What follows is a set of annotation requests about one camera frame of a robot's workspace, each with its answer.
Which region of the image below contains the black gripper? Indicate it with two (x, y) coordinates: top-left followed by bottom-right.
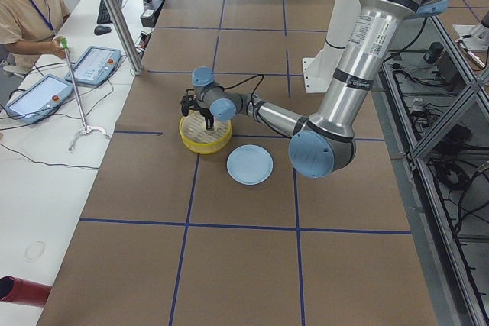
(197, 105), (214, 131)

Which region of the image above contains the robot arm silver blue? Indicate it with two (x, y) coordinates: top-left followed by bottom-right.
(181, 0), (449, 178)

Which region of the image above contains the yellow bamboo steamer basket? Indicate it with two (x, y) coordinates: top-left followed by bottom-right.
(179, 112), (232, 154)

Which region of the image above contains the light blue plate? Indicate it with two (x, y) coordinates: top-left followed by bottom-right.
(226, 144), (274, 186)

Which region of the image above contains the black box on table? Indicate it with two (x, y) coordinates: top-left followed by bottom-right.
(140, 0), (164, 28)

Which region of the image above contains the far blue teach pendant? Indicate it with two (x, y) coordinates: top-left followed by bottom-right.
(72, 46), (122, 87)

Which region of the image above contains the blue teach pendant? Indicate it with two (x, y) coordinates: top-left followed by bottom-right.
(72, 46), (122, 87)
(5, 74), (73, 124)

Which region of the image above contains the black computer mouse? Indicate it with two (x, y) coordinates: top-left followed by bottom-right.
(93, 25), (112, 36)

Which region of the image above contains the black keyboard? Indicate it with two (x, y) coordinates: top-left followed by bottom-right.
(96, 0), (125, 24)

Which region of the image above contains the near blue teach pendant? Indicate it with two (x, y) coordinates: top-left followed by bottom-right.
(5, 74), (73, 124)

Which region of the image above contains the metal reacher grabber tool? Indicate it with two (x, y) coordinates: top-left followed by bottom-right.
(60, 37), (111, 153)

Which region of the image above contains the seated person beige shirt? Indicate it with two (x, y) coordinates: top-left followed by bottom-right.
(1, 0), (70, 69)

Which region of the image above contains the red cylinder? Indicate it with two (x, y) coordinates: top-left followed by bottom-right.
(1, 276), (52, 307)

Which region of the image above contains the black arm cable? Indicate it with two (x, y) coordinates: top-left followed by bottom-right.
(221, 74), (291, 140)

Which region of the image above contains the aluminium frame post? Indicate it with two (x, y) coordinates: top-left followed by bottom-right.
(104, 0), (143, 76)

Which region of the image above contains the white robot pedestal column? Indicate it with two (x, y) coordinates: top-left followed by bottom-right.
(303, 0), (361, 93)

